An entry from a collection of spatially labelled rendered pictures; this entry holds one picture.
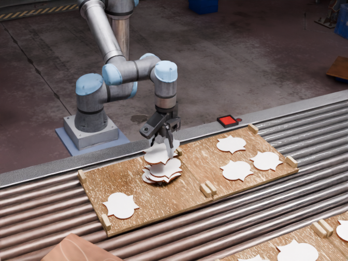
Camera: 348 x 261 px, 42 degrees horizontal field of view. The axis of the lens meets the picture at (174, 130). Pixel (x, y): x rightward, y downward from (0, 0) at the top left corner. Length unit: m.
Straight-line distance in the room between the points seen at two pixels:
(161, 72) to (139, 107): 2.54
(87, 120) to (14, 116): 2.09
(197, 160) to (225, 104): 2.32
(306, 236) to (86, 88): 1.04
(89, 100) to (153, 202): 0.56
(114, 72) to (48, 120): 2.43
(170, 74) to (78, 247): 0.61
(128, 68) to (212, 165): 0.55
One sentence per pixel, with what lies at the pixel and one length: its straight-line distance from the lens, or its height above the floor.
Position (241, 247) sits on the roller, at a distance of 1.55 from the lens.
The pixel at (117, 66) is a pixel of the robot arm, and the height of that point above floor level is 1.39.
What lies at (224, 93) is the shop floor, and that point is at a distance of 4.32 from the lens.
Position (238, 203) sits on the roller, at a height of 0.91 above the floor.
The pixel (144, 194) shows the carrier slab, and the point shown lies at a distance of 1.68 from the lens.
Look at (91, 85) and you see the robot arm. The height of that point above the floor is 1.16.
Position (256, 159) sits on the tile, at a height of 0.95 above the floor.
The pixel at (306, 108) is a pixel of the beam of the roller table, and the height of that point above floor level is 0.91.
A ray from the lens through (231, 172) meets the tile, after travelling 1.80.
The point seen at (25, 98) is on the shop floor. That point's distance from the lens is 4.30.
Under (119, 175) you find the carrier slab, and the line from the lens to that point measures 1.77.
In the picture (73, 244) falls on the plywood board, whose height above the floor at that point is 1.04.
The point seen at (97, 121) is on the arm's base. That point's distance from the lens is 2.00.
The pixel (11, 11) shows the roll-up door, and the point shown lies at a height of 0.10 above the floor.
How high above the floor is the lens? 2.06
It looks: 34 degrees down
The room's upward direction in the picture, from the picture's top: 3 degrees clockwise
